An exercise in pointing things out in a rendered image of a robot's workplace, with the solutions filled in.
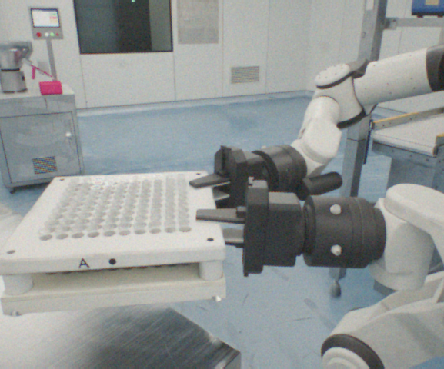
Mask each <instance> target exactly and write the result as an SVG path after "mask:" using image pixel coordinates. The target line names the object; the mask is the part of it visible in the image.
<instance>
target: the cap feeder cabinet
mask: <svg viewBox="0 0 444 369"><path fill-rule="evenodd" d="M27 88H28V89H25V90H18V91H17V93H14V91H0V173H1V177H2V180H3V184H4V185H5V186H6V188H11V191H10V194H13V193H15V191H14V190H13V187H18V186H24V185H35V184H40V183H46V182H52V180H53V179H54V178H56V177H70V176H85V175H84V173H85V165H84V158H83V152H82V141H81V135H80V129H79V123H78V118H77V112H76V105H75V93H74V92H73V91H72V89H71V88H70V86H69V85H68V84H67V85H62V94H60V95H41V93H40V87H39V86H27ZM0 89H1V88H0Z"/></svg>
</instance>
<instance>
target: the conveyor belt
mask: <svg viewBox="0 0 444 369"><path fill-rule="evenodd" d="M441 134H444V114H442V115H437V116H436V117H431V118H426V119H422V120H418V121H413V122H409V123H405V124H402V125H396V126H392V127H389V128H386V129H382V130H379V131H376V132H375V133H374V135H373V141H375V142H378V143H382V144H386V145H391V147H394V148H401V149H404V150H407V151H413V152H416V153H420V154H423V155H428V156H432V157H435V156H438V155H434V154H433V150H434V147H435V146H437V145H436V144H435V139H436V137H437V135H441Z"/></svg>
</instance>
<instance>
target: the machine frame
mask: <svg viewBox="0 0 444 369"><path fill-rule="evenodd" d="M386 12H387V10H367V11H364V12H363V20H362V31H361V38H359V50H358V56H357V60H360V58H367V59H368V60H370V61H371V62H375V61H378V60H379V56H380V50H381V44H382V34H383V30H379V26H380V22H381V18H383V17H386ZM369 120H370V115H368V116H366V117H364V119H363V120H362V121H361V122H360V123H358V124H357V125H355V127H352V128H348V131H347V139H346V149H345V155H344V162H343V169H342V179H343V184H342V187H340V188H339V196H343V197H358V194H359V185H360V178H361V173H362V163H363V157H364V152H365V146H366V136H367V131H368V125H369ZM346 269H347V268H329V276H331V277H332V278H334V279H335V280H334V281H333V283H332V284H331V286H330V289H329V294H331V295H332V296H335V297H338V296H340V295H341V286H340V284H339V280H341V279H343V278H344V277H345V276H346Z"/></svg>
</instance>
